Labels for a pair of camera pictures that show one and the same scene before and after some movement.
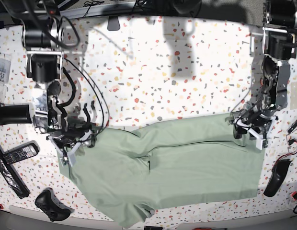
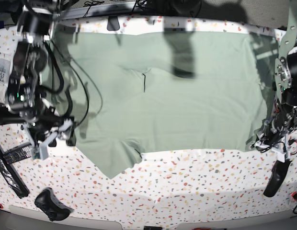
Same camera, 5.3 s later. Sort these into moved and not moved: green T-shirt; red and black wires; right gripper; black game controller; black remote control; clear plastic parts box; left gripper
Moved: left gripper; right gripper; green T-shirt
Not moved: black game controller; black remote control; red and black wires; clear plastic parts box
